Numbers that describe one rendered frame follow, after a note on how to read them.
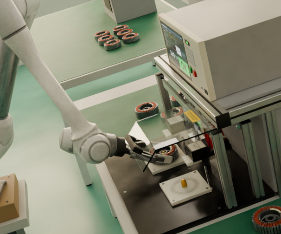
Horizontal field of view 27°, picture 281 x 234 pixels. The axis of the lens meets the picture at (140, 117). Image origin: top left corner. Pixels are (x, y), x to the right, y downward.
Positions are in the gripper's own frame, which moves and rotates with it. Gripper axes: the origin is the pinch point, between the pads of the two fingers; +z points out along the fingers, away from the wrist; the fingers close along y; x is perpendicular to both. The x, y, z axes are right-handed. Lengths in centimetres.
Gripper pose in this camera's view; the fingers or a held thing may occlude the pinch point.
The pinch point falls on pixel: (162, 152)
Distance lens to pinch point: 229.5
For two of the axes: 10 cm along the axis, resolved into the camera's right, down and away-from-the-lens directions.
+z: 9.3, 1.5, 3.3
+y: 2.6, 3.6, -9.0
